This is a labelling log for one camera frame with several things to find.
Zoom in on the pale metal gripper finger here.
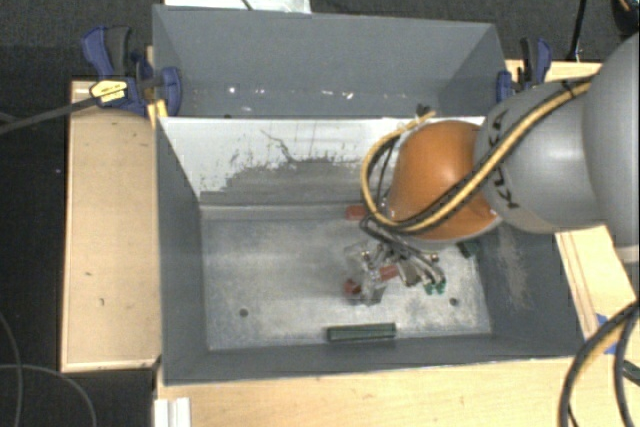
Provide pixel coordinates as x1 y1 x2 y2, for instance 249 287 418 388
343 242 376 270
356 270 387 307

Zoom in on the grey metal bin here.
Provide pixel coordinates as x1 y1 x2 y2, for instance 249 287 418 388
149 3 587 385

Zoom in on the pale wood flat board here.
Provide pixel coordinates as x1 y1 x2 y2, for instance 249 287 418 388
59 75 165 374

